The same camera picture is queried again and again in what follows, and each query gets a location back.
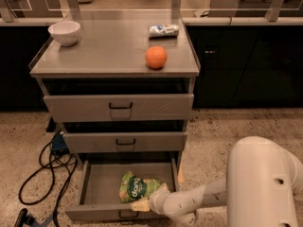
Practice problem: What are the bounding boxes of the grey bottom drawer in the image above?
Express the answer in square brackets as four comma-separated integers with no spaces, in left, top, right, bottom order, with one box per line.
[65,157,178,222]

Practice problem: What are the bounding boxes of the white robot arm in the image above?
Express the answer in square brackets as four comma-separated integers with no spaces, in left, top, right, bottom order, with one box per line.
[131,136,303,227]

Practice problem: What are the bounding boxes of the glass partition with posts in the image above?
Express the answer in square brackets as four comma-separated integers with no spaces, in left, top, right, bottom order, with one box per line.
[1,0,303,26]

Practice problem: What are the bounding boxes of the green rice chip bag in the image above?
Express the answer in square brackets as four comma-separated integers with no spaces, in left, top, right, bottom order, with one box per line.
[119,171,162,203]

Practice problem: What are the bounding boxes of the grey drawer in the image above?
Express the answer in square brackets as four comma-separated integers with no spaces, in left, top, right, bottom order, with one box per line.
[44,79,193,123]
[65,157,178,222]
[63,120,187,153]

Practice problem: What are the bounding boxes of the grey middle drawer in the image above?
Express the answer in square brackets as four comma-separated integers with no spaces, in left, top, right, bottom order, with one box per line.
[63,120,187,153]

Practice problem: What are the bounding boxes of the silver blue snack packet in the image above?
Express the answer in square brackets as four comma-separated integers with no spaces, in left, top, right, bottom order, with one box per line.
[148,25,179,38]

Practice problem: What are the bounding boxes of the grey drawer cabinet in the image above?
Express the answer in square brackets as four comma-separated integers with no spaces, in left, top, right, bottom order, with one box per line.
[30,12,200,166]

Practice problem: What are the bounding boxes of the white ceramic bowl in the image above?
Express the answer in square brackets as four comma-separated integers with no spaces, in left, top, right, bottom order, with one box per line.
[48,21,80,46]

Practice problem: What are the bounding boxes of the black tool on floor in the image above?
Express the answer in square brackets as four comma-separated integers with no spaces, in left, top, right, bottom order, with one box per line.
[13,208,40,227]

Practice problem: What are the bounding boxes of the grey top drawer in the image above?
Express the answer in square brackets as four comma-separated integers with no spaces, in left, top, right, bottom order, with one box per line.
[44,79,193,123]

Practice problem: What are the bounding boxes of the orange fruit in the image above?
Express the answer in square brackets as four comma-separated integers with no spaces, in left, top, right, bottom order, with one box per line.
[145,46,168,69]

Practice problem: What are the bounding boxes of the black floor cable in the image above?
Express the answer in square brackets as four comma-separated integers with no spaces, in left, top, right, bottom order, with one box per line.
[17,140,79,227]

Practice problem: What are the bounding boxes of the blue power box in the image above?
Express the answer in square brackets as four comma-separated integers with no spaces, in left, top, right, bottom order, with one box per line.
[51,133,68,154]

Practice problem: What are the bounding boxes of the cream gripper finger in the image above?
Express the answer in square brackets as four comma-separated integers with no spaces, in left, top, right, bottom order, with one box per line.
[130,198,151,212]

